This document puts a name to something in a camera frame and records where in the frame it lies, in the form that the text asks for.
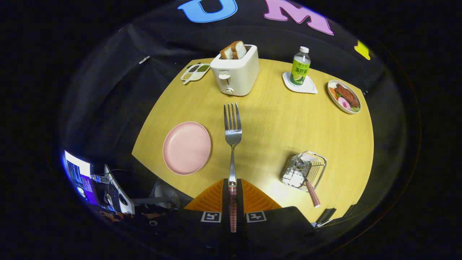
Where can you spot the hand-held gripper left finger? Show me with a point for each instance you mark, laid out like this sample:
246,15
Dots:
225,196

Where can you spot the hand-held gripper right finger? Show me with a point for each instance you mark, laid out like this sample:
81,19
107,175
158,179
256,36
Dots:
240,196

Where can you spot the pink plate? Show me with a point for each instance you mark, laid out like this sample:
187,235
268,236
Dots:
187,148

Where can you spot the white laptop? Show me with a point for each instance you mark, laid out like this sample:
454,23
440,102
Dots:
121,196

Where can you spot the white toaster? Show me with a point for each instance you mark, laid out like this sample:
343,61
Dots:
238,76

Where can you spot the white divided seasoning dish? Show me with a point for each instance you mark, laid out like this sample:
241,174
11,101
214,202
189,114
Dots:
195,74

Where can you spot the white coaster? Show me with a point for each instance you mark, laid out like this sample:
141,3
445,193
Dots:
310,88

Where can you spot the green label drink bottle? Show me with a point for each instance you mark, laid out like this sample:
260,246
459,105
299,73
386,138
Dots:
299,70

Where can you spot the white plate of food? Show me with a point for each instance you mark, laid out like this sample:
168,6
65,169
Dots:
346,96

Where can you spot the bread slices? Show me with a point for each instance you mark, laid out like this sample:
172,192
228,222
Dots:
234,50

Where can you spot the lit monitor screen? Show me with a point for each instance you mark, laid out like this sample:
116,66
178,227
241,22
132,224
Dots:
77,173

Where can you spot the white cloth clip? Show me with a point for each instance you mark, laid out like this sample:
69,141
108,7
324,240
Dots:
144,60

